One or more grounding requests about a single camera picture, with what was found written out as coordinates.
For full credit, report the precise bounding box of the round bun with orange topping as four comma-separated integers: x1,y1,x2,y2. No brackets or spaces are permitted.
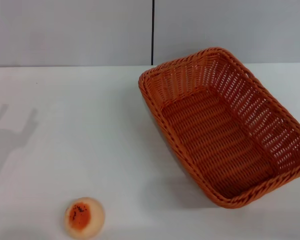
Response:
64,196,106,239

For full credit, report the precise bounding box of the orange woven plastic basket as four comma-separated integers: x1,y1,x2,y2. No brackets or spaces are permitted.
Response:
138,46,300,209

